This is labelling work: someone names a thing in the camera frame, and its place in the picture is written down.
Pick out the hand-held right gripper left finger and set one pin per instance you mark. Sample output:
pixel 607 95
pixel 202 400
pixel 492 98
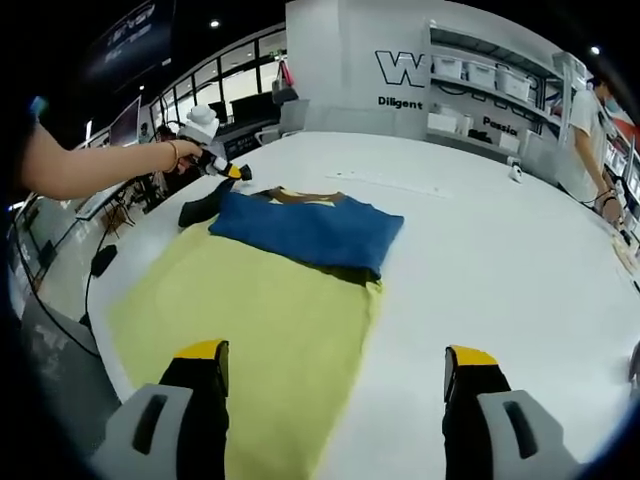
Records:
pixel 200 425

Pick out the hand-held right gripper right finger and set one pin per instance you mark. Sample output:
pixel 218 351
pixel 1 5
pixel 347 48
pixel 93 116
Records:
pixel 470 425

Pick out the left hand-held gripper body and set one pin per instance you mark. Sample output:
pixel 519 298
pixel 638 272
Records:
pixel 200 127

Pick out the yellow and blue garment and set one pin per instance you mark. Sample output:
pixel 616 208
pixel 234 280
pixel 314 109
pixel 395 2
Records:
pixel 260 310

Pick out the person's left hand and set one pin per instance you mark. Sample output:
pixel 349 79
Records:
pixel 186 156

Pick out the black monitor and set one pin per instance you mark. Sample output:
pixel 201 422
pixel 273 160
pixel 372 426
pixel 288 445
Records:
pixel 250 110
pixel 217 111

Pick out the white office chair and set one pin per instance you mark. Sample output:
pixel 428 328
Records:
pixel 292 117

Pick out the monitor with purple screen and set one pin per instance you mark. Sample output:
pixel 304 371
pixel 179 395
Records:
pixel 125 122

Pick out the pink hanging bag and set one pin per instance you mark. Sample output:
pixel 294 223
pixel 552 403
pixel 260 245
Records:
pixel 285 80

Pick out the white power strip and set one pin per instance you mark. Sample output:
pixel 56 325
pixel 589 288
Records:
pixel 390 185

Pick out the black oval device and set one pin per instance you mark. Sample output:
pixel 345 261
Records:
pixel 104 261

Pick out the white shelf rack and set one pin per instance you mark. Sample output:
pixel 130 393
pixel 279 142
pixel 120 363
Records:
pixel 431 90

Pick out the white storage bin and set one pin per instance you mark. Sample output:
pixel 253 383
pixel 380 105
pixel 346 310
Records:
pixel 447 66
pixel 481 74
pixel 514 84

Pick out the beige object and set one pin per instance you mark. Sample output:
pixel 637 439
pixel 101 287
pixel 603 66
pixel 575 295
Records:
pixel 625 250

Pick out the small white device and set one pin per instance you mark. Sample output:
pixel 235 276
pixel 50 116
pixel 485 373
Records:
pixel 515 170

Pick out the large dark wall screen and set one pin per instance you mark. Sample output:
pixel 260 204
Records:
pixel 130 40

